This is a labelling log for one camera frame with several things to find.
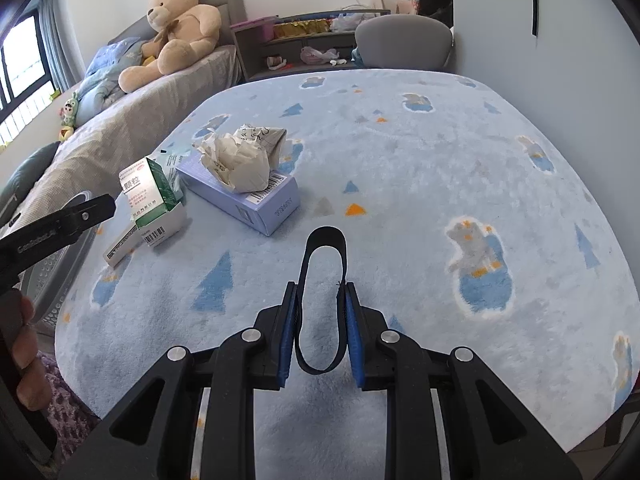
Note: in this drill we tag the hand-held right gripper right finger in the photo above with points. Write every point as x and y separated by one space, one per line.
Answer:
356 345

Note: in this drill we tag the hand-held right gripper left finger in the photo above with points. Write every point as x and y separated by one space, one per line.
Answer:
286 340

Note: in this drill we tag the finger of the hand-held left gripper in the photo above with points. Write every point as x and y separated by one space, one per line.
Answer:
92 212

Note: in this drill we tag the grey perforated plastic basket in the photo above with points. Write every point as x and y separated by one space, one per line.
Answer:
55 280

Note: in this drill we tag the white barcode packet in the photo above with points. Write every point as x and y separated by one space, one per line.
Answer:
120 247

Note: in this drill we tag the green white medicine box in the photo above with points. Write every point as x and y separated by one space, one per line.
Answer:
150 195

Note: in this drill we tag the black band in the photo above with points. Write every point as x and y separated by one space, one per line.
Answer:
325 232

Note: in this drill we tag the purple cardboard box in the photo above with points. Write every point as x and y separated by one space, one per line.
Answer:
270 210

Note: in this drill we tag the white paper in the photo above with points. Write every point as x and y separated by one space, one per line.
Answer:
240 160

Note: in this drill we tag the person's left hand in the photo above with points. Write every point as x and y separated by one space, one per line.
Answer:
30 385

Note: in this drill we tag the dark grey pillow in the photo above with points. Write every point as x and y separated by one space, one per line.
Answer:
27 180

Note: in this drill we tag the small yellow red plush toy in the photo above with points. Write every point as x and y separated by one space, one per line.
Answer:
65 133

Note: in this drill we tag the small green plush toy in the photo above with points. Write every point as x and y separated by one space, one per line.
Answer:
70 110

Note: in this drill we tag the bed with grey checked cover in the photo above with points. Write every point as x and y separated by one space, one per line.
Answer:
125 110

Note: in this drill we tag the light blue printed quilt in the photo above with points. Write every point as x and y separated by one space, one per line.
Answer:
100 90

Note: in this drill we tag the purple patterned rug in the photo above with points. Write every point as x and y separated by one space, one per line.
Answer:
70 400

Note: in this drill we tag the black framed window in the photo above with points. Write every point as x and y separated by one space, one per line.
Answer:
20 60

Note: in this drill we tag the grey curtain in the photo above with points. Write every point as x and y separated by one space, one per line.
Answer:
60 40

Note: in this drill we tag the large beige teddy bear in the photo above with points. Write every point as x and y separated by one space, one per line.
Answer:
185 25

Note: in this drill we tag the grey shelf unit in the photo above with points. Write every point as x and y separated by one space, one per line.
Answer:
250 55

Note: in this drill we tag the light blue printed blanket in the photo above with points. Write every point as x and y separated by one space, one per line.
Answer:
450 135

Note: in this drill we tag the red white shelf cup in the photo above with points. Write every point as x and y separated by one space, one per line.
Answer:
276 62

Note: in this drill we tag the pink plastic box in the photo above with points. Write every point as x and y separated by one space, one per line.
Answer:
252 27

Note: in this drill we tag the pink plastic bag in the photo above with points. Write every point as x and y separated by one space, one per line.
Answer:
317 55

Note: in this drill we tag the row of gold packages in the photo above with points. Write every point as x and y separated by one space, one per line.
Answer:
302 28

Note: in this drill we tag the teal cloth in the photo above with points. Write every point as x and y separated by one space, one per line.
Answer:
357 56

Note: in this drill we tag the grey upholstered chair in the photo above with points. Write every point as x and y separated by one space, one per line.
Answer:
400 40

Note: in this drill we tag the white plastic bag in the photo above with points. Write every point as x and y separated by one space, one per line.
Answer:
350 21

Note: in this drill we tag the pink gift bag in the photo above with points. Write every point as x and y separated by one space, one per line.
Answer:
407 5

